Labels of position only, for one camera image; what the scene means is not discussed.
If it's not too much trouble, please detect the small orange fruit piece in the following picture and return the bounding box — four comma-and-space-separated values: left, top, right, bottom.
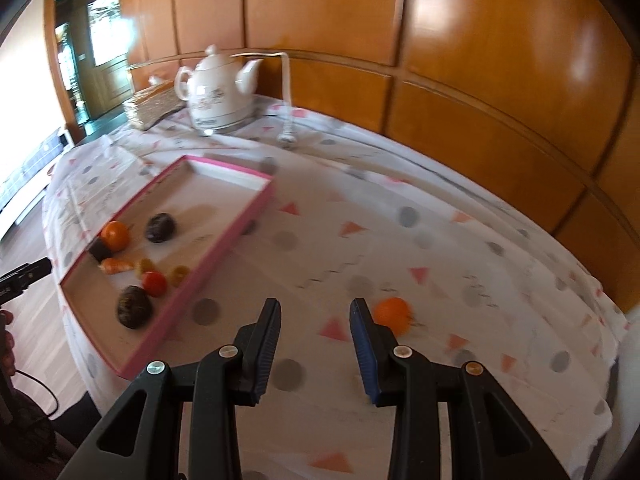
98, 257, 136, 275

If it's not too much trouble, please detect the grey kettle base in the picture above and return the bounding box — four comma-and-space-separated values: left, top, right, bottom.
192, 110, 258, 137

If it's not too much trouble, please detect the white ceramic kettle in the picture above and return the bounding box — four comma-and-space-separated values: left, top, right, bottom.
175, 44, 265, 126

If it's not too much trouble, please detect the wooden door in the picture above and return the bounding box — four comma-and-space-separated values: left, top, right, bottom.
44, 0, 132, 135

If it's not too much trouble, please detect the white power cable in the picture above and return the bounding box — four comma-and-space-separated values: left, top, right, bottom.
230, 50, 303, 150

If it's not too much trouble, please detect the red tomato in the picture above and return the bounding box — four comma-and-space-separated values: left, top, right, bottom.
141, 271, 168, 297

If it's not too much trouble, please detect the pink tray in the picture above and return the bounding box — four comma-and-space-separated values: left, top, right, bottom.
59, 155, 277, 380

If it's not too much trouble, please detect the wicker basket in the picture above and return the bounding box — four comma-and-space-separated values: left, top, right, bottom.
122, 82, 188, 131

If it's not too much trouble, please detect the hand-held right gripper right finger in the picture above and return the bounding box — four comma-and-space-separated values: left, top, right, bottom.
350, 298, 571, 480

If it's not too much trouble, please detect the dark round fruit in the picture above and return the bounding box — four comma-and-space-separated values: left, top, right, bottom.
145, 212, 177, 244

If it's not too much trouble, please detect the orange mandarin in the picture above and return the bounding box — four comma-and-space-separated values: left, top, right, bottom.
101, 221, 132, 251
374, 297, 414, 335

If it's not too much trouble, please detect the dark avocado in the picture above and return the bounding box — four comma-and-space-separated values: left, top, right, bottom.
116, 285, 153, 331

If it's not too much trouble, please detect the dark patterned cloth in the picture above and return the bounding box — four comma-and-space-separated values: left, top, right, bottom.
0, 400, 57, 480

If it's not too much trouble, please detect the white patterned tablecloth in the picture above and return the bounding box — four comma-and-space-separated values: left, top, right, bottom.
42, 94, 626, 480

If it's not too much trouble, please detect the person's left hand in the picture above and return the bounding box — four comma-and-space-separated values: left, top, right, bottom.
0, 310, 16, 377

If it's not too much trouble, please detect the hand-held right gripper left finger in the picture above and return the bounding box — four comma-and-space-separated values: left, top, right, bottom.
57, 298, 281, 480

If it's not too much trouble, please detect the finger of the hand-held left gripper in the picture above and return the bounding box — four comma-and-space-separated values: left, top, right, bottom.
0, 258, 52, 289

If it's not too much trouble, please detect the black cable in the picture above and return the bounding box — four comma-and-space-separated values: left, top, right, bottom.
12, 369, 59, 418

